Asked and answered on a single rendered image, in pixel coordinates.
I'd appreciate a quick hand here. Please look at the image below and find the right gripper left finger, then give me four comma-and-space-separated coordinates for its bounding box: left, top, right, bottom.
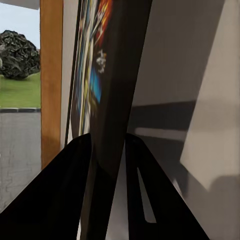
0, 133, 92, 240

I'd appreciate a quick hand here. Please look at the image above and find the poster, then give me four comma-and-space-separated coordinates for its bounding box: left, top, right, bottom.
64, 0, 153, 240

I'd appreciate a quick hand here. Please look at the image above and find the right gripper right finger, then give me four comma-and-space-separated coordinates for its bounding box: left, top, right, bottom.
125, 133, 210, 240

